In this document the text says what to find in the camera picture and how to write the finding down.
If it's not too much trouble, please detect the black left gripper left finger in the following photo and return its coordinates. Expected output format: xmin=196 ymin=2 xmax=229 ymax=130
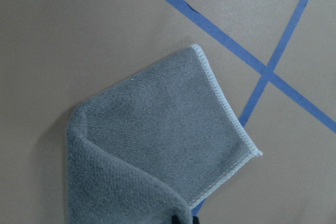
xmin=171 ymin=215 xmax=181 ymax=224

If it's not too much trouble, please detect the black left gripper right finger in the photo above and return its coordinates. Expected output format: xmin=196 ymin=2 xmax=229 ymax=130
xmin=192 ymin=216 xmax=200 ymax=224

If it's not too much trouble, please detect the pink towel with white trim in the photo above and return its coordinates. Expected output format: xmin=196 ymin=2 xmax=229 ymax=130
xmin=66 ymin=44 xmax=261 ymax=223

